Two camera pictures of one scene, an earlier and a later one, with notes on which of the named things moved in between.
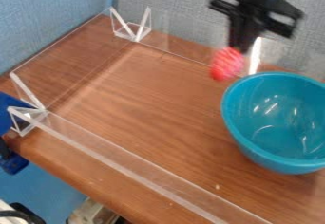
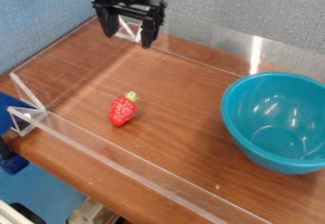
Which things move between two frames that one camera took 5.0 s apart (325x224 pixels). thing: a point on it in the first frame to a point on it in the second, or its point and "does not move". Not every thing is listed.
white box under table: x=91 y=213 does not move
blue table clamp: x=12 y=163 does not move
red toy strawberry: x=227 y=64 to x=123 y=108
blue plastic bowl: x=273 y=112 does not move
